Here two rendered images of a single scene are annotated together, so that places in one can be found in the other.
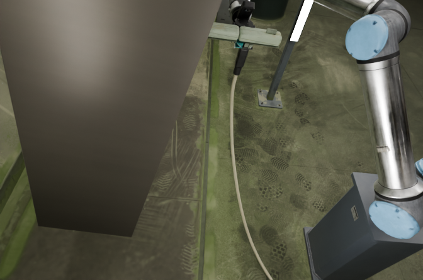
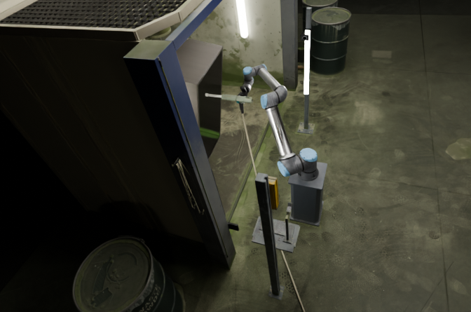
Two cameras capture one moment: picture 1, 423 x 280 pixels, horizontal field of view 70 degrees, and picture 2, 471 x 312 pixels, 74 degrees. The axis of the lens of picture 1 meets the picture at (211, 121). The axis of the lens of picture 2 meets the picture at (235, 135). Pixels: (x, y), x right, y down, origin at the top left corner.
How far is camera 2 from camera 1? 2.14 m
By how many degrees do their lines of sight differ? 24
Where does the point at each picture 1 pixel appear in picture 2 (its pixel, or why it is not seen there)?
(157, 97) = not seen: hidden behind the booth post
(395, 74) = (272, 113)
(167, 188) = (230, 169)
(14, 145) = not seen: hidden behind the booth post
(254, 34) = (240, 98)
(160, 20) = not seen: hidden behind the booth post
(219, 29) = (228, 97)
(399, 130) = (277, 133)
